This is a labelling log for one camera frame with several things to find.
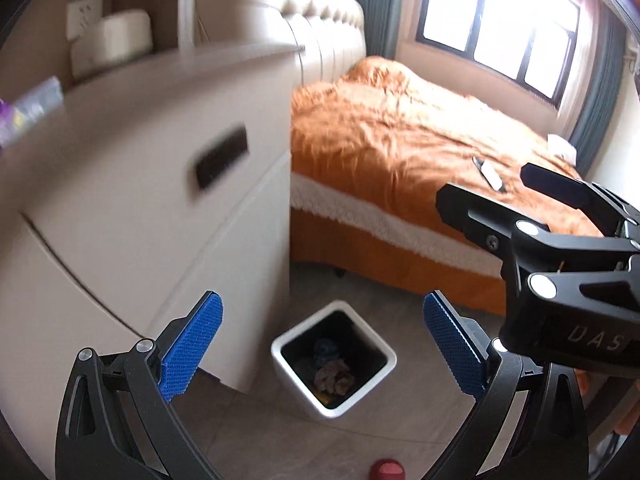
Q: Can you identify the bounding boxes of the red slipper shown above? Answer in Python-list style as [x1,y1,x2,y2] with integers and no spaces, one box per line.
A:
[369,458,407,480]

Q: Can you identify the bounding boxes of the grey-blue curtain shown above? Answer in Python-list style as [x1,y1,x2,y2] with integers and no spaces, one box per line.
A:
[350,0,437,59]
[567,5,629,167]

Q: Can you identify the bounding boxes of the cream rounded box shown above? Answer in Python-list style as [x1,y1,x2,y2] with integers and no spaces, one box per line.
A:
[92,8,154,64]

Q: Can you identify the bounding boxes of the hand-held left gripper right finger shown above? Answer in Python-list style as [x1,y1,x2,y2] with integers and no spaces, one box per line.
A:
[422,289,593,480]

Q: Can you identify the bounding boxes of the clear plastic box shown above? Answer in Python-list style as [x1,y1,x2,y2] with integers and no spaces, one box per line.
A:
[12,77,65,124]

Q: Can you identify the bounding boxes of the desk with shelves and drawers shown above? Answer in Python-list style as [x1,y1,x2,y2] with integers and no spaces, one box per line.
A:
[0,0,307,480]

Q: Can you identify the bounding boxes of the cream padded headboard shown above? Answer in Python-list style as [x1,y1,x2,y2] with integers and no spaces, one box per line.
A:
[180,0,366,94]

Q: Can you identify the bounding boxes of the purple crumpled wrapper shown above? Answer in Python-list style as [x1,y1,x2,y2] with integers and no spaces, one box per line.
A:
[0,100,22,149]

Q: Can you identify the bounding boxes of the white wall socket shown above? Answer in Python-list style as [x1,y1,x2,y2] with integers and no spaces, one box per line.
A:
[66,0,104,41]

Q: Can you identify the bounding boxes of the grey paper wad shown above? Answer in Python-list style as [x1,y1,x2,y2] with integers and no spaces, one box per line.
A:
[315,360,356,392]

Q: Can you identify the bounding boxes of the dark framed window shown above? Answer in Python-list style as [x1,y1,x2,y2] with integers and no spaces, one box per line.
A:
[415,0,584,109]

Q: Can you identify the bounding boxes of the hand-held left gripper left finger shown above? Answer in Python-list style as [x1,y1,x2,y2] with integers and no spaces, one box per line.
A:
[55,290,225,480]

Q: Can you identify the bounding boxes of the white remote control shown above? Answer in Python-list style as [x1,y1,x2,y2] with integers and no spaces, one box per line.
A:
[472,156,506,192]

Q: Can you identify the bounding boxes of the white trash bin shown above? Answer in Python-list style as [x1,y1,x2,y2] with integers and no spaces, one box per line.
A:
[271,300,398,421]

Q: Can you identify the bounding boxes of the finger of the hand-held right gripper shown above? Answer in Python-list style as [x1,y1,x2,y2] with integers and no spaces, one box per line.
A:
[435,183,553,263]
[520,162,640,237]

